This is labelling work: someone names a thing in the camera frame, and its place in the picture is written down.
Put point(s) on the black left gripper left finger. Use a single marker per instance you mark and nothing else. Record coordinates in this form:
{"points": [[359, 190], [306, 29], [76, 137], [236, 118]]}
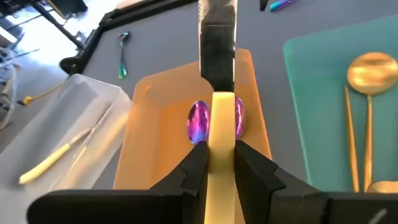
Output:
{"points": [[124, 207]]}

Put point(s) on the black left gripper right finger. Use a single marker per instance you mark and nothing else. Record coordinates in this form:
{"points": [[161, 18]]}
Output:
{"points": [[311, 208]]}

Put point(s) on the gold spoon bowl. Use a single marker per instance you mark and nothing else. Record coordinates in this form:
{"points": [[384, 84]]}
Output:
{"points": [[384, 187]]}

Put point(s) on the gold thin utensil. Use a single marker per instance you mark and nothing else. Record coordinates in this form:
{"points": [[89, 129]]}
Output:
{"points": [[351, 140]]}

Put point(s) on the orange plastic bin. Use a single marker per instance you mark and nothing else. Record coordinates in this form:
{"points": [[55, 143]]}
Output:
{"points": [[161, 124]]}

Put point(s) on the clear plastic bin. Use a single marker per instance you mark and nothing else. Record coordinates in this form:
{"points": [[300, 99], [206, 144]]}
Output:
{"points": [[62, 130]]}

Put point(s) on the teal plastic bin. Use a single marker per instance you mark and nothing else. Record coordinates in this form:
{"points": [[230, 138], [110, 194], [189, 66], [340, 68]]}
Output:
{"points": [[320, 109]]}

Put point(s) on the small teal iridescent spoon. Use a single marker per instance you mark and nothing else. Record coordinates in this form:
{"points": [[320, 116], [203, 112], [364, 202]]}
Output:
{"points": [[122, 68]]}

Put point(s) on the gold round spoon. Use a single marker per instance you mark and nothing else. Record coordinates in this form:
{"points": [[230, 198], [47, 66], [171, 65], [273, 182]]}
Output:
{"points": [[371, 73]]}

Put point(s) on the black corner clamp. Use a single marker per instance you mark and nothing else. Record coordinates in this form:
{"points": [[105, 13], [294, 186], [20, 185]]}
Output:
{"points": [[70, 63]]}

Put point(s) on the black perforated panel stand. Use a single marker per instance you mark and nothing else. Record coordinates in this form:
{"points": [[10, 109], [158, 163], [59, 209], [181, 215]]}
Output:
{"points": [[59, 21]]}

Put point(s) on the blue iridescent long utensil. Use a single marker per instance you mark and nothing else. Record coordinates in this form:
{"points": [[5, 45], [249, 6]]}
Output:
{"points": [[280, 4]]}

